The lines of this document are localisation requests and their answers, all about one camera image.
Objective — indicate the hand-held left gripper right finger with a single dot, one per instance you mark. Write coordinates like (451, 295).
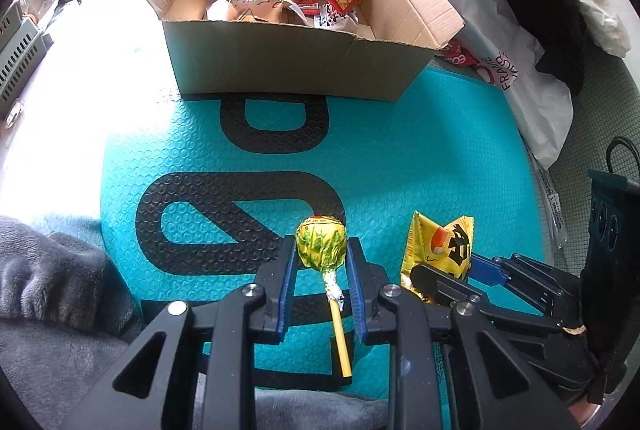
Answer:
(356, 290)

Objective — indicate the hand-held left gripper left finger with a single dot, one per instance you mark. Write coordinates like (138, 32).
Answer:
(287, 285)

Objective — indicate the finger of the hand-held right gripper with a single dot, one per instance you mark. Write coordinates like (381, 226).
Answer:
(435, 282)
(487, 269)

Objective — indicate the yellow black-print snack packet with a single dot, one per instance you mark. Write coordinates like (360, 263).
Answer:
(440, 240)

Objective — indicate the yellow lollipop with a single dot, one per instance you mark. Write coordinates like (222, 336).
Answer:
(320, 245)

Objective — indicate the brown cardboard box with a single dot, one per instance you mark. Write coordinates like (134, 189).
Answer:
(300, 64)

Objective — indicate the white red printed snack packet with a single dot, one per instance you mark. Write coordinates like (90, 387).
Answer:
(335, 17)

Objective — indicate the beige brown wafer packet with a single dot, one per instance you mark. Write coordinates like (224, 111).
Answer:
(255, 12)

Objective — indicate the clear labelled plastic wrap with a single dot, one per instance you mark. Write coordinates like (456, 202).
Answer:
(552, 205)

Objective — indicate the green quilted sofa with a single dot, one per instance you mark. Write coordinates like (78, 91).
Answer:
(595, 109)

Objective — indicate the teal bubble mailer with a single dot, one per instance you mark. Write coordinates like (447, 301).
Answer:
(425, 149)

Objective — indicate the white plastic shopping bag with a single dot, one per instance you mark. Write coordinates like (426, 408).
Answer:
(530, 109)

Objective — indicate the red white-print packet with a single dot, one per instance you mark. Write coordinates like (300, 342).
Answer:
(460, 54)

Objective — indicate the grey fleece cloth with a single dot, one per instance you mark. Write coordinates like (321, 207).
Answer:
(50, 310)

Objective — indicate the green plastic basket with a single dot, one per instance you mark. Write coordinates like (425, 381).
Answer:
(10, 17)
(22, 64)

